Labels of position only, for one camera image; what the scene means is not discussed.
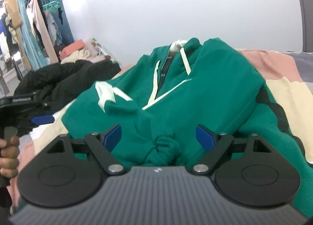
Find black jacket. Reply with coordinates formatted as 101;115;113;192
14;59;121;137

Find green hooded sweatshirt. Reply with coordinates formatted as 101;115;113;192
61;38;313;218

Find cream folded clothes pile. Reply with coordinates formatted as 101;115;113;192
60;49;96;64

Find teal clothes hangers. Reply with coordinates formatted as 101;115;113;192
41;0;60;13

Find person's left hand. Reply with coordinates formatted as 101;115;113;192
0;136;20;179

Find salmon pink box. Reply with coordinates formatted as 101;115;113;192
59;40;85;60

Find hanging tan coat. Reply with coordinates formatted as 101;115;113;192
4;0;32;70

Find patchwork bed cover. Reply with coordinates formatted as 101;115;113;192
9;49;313;216

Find hanging beige pink garment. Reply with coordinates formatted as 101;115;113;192
26;0;59;64

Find hanging light blue garment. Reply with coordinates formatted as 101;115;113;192
17;0;47;70

